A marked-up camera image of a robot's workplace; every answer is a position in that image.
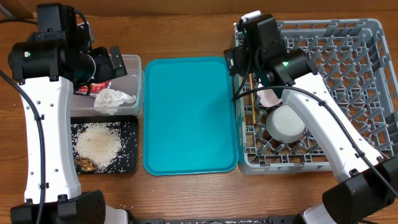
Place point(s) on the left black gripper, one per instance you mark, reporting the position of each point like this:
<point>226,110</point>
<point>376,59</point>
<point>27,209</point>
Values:
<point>108,71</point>

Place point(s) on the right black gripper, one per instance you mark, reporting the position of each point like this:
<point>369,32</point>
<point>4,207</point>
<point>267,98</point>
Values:
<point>232,62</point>

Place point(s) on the red foil snack wrapper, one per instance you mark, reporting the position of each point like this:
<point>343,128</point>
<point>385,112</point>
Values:
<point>93,88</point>

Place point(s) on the white napkin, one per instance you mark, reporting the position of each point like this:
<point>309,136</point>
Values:
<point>111,98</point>

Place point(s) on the large pink plate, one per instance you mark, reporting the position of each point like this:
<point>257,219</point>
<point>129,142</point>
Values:
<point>268,98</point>

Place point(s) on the white rice pile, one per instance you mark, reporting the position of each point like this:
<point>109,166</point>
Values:
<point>98,142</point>

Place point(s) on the grey small bowl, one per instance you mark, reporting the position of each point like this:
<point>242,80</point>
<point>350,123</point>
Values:
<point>284,125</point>

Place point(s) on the brown food scrap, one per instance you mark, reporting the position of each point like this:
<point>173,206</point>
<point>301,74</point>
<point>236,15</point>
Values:
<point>85,164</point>

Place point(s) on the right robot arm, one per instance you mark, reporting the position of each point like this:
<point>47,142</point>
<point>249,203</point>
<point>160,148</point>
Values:
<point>366,181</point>

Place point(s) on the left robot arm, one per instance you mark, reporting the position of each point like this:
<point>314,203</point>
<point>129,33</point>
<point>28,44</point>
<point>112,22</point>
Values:
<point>47,69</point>

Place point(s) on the grey dishwasher rack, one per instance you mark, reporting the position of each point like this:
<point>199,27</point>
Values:
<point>353,58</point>

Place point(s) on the clear plastic bin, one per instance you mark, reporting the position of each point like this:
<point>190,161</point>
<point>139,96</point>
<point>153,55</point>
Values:
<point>131,84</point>

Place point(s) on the black plastic tray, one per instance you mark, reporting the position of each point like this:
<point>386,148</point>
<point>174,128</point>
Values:
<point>126,159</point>

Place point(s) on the teal serving tray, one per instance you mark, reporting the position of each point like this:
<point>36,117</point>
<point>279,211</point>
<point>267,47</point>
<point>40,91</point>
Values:
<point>189,122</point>

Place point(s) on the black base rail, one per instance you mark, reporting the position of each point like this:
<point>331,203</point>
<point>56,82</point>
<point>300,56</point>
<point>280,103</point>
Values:
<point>275,219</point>

